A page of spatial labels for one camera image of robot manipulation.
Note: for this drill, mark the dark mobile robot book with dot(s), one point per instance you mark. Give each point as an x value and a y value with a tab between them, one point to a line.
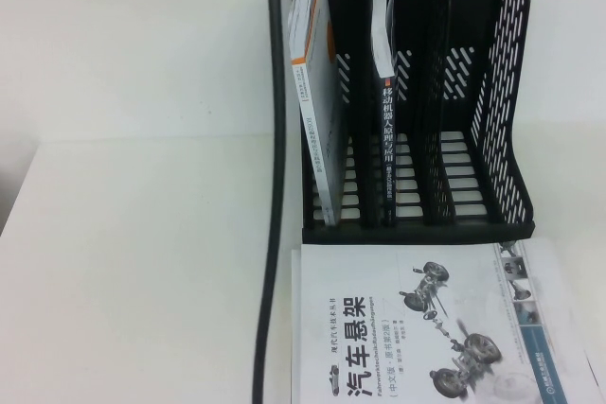
389	139

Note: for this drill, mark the white book with orange spine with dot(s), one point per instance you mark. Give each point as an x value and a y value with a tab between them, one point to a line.
319	92

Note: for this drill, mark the white car suspension book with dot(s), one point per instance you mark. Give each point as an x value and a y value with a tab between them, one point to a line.
426	328

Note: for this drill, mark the black plastic book stand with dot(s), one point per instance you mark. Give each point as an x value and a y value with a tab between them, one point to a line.
450	44

